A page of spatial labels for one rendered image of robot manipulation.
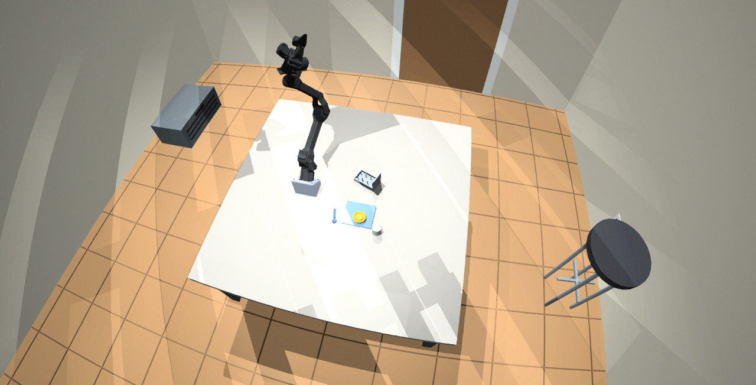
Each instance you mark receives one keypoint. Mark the yellow plate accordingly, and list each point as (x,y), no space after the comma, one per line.
(359,217)

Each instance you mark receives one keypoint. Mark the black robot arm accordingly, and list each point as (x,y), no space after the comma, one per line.
(320,113)

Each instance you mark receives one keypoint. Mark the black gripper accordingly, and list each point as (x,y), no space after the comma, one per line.
(296,56)

